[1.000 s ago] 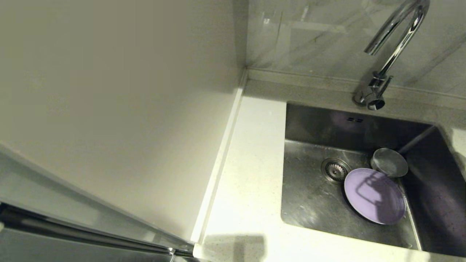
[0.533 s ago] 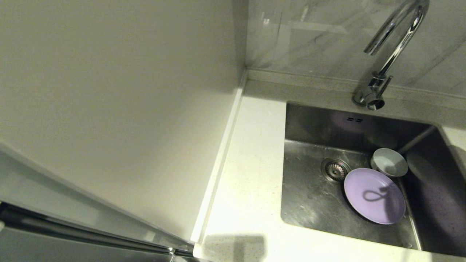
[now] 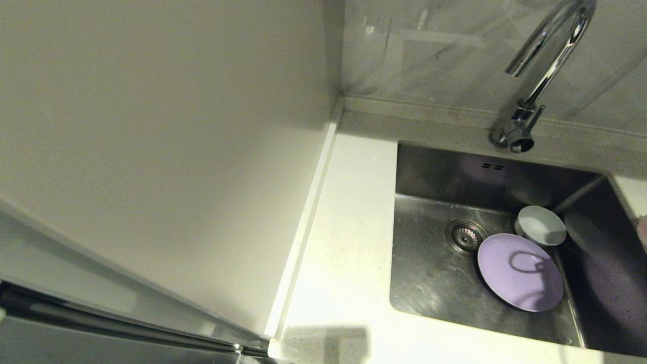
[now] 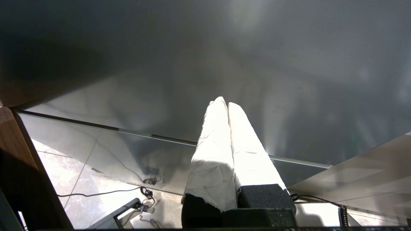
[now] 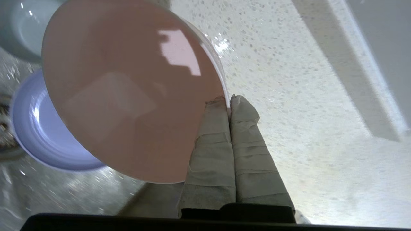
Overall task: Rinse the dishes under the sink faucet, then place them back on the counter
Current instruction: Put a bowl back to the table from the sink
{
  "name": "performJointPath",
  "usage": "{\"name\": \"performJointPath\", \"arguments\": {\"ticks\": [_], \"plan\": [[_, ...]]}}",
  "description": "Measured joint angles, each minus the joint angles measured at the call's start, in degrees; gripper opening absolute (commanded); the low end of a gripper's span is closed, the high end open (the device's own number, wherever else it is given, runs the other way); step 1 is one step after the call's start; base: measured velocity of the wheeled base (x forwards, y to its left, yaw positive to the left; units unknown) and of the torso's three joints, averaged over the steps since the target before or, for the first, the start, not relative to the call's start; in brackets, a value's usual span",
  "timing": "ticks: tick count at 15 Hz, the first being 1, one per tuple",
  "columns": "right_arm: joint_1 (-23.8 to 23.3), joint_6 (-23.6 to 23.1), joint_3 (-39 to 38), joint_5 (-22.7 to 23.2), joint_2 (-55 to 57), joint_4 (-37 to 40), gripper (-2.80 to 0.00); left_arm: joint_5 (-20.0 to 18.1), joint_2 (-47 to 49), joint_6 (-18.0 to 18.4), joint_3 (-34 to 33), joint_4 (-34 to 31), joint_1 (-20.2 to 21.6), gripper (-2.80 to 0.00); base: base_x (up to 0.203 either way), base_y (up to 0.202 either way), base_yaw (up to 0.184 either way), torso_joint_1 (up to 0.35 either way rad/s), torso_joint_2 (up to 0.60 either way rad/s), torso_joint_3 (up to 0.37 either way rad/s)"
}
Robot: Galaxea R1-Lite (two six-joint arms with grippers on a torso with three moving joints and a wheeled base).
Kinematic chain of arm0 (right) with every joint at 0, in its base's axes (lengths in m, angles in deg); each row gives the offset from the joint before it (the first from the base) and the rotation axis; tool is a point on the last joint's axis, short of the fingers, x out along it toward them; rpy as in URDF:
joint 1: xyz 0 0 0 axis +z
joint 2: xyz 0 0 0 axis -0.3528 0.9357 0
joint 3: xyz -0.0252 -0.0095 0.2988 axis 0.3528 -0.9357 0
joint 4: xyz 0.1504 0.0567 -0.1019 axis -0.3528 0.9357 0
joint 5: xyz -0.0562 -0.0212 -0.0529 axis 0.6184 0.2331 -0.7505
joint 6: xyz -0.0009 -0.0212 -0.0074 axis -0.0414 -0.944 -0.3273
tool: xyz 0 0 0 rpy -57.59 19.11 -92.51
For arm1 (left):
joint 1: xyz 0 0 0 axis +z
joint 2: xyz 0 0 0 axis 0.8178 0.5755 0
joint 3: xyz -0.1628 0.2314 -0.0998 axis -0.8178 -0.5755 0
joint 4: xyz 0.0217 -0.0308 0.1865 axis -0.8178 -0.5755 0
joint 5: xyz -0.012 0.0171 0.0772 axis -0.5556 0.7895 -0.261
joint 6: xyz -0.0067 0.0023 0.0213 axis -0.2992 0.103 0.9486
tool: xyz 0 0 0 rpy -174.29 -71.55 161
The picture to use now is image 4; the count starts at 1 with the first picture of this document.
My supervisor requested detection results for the thin black floor cable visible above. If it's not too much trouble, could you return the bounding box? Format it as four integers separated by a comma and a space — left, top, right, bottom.
58, 186, 155, 213

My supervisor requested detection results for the black metal stand leg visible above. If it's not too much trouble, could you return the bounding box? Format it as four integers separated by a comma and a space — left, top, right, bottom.
88, 198, 142, 229

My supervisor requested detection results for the coiled black cable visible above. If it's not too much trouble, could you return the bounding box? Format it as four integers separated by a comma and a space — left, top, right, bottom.
291, 193, 350, 228

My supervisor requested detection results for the brown wooden furniture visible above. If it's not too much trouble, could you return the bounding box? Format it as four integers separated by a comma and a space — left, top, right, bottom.
0, 103, 75, 230

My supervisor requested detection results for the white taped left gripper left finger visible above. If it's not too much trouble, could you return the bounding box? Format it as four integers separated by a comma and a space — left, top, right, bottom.
181, 96, 238, 229

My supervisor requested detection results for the grey glossy appliance door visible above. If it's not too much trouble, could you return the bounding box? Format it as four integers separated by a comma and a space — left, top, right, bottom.
0, 0, 411, 168

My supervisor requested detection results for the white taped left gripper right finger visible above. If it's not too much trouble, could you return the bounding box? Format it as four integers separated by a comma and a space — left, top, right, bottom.
228, 102, 296, 213

